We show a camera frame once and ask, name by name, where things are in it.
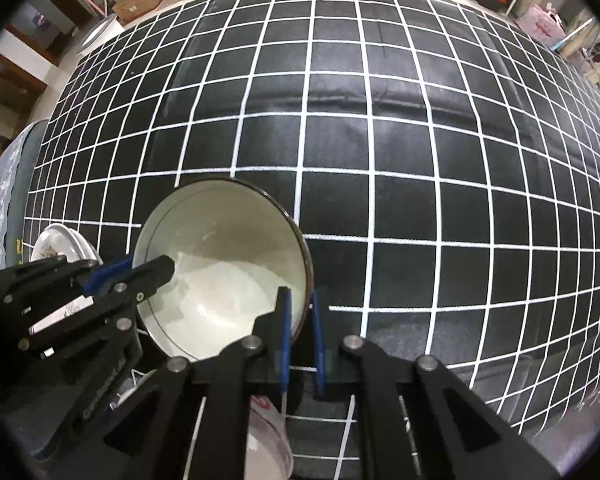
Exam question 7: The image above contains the white plastic bucket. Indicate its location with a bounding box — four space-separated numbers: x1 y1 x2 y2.
77 15 123 58

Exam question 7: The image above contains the cream bowl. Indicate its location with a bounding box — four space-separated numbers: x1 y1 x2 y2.
131 177 313 363

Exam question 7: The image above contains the large floral white plate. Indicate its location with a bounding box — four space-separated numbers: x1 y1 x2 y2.
30 224 104 267

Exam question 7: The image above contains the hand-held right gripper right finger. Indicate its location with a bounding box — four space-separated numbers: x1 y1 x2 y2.
310 292 561 480

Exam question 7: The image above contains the large cardboard box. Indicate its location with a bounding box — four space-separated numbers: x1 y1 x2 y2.
114 0 170 23

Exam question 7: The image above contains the large white bowl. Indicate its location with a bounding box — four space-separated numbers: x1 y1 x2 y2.
247 392 295 480

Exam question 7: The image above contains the pink bag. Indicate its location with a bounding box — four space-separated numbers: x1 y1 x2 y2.
517 4 566 46

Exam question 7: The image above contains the small floral white plate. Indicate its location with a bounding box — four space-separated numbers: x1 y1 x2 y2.
34 227 88 262

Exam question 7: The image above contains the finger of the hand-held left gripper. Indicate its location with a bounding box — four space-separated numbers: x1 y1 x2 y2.
86 254 177 312
79 257 134 297

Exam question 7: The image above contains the dark wooden door frame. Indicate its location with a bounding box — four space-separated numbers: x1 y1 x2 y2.
0 25 48 93

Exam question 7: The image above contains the black white checked tablecloth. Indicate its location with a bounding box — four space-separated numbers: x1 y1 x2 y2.
22 0 600 480

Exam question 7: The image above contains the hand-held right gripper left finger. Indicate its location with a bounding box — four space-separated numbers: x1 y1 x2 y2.
55 286 293 480

